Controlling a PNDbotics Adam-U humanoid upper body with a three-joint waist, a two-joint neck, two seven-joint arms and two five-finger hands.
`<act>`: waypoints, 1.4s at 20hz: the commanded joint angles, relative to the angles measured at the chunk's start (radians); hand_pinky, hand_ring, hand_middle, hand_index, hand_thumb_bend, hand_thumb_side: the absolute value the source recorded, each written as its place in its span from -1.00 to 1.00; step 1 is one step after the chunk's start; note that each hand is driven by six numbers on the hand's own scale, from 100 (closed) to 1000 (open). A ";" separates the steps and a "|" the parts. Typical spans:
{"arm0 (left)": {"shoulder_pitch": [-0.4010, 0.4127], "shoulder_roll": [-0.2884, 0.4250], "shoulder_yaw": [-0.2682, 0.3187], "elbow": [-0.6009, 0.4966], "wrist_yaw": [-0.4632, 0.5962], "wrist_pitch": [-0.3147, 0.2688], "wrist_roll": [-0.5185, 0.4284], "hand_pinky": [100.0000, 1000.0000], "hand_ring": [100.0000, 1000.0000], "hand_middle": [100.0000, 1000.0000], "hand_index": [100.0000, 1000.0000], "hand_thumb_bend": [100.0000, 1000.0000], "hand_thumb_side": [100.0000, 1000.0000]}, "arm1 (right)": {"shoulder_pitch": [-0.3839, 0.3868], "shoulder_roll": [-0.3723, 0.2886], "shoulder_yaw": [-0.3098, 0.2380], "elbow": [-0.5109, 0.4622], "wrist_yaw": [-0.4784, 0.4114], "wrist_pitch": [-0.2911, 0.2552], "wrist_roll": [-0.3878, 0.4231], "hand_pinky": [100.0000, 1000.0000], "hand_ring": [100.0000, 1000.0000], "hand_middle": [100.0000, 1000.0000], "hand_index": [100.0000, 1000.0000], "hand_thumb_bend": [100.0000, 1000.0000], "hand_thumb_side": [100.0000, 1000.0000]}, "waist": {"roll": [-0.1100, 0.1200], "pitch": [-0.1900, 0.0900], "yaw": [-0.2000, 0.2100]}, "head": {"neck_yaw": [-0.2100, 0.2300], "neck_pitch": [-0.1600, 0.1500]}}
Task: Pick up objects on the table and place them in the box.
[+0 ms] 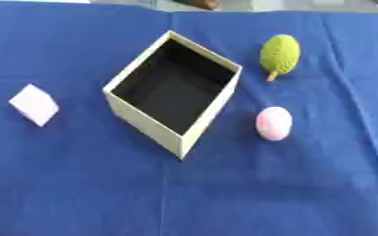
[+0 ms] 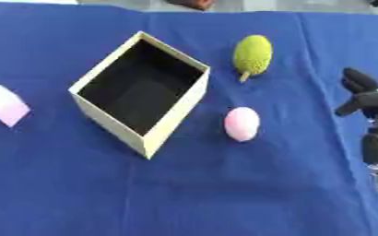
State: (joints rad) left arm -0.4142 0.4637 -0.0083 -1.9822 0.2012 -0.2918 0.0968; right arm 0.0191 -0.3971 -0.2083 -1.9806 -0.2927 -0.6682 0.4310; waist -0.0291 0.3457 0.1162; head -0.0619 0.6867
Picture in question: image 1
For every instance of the tan cardboard box black inside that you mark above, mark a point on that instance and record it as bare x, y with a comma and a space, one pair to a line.
144, 120

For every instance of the pink toy peach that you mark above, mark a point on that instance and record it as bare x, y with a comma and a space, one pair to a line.
274, 123

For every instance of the pale pink block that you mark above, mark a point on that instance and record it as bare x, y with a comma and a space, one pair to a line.
34, 104

